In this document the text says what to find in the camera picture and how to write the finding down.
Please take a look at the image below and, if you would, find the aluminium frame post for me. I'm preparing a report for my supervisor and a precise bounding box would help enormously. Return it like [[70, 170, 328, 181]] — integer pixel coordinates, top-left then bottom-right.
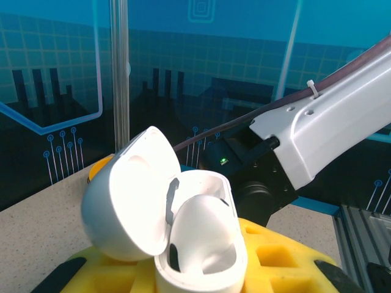
[[110, 0, 131, 155]]

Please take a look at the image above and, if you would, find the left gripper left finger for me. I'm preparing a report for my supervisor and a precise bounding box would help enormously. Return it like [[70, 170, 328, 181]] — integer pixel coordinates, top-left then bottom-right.
[[30, 245, 159, 293]]

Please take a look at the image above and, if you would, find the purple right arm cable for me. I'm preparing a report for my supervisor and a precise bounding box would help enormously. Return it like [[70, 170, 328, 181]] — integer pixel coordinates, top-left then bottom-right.
[[173, 32, 391, 152]]

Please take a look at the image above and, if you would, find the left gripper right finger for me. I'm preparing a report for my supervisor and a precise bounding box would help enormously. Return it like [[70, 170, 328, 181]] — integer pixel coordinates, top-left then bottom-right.
[[238, 216, 369, 293]]

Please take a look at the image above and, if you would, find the aluminium table side rail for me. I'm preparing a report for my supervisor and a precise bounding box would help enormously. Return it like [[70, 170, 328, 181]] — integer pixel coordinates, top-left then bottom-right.
[[332, 203, 391, 293]]

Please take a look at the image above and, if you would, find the white earbud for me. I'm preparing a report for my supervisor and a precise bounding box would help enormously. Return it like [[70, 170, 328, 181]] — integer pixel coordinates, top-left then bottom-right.
[[169, 194, 241, 274]]

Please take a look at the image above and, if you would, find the orange bowl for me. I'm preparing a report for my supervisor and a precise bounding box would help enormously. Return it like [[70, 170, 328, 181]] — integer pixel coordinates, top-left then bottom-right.
[[87, 154, 116, 186]]

